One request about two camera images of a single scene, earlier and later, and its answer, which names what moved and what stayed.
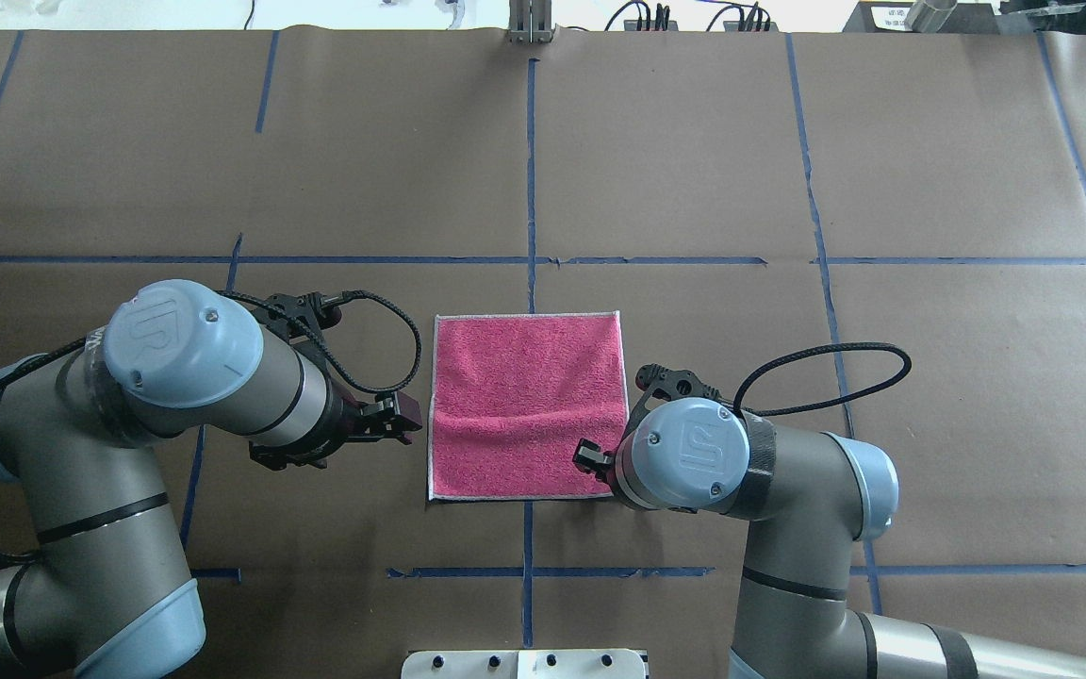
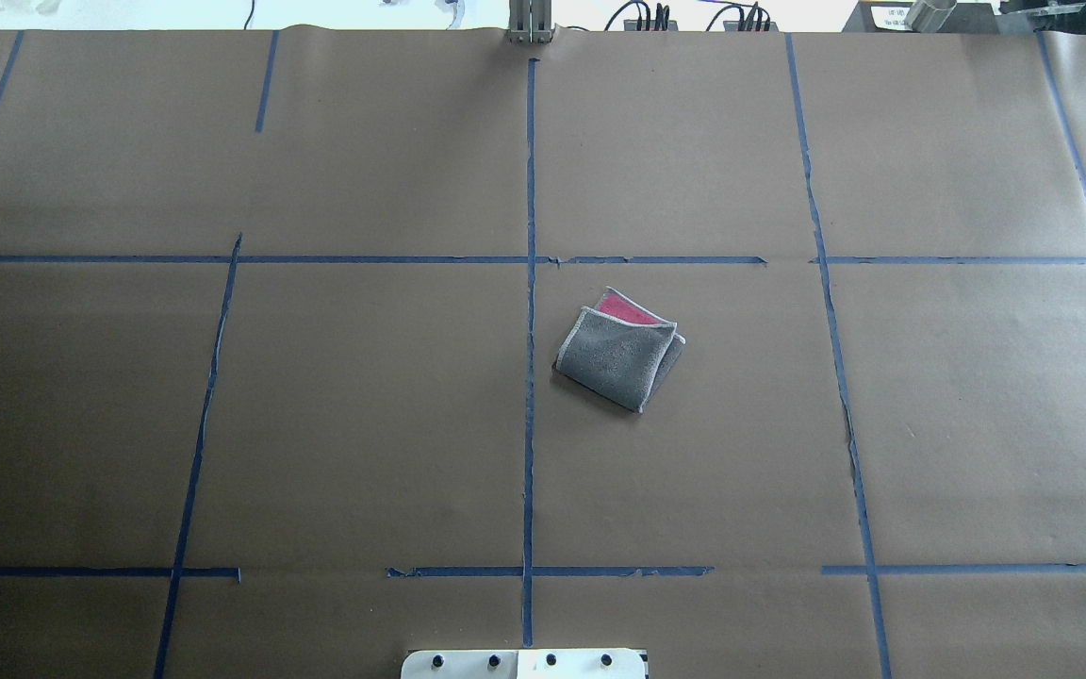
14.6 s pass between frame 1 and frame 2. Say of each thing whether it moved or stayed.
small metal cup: stayed
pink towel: moved
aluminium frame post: stayed
